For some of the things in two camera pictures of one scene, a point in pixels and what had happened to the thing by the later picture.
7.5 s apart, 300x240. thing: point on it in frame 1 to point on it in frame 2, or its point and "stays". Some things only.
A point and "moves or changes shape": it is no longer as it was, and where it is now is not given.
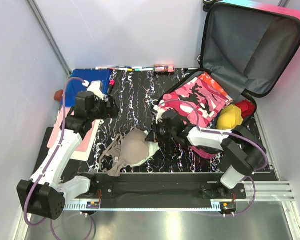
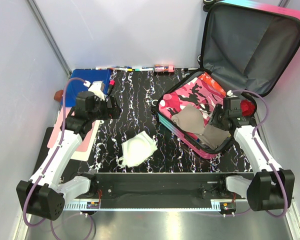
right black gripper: [154, 135] to [218, 108]
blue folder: [88, 75] stays
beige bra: [132, 149] moves or changes shape
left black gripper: [112, 111] stays
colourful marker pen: [126, 69] stays
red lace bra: [248, 108] stays
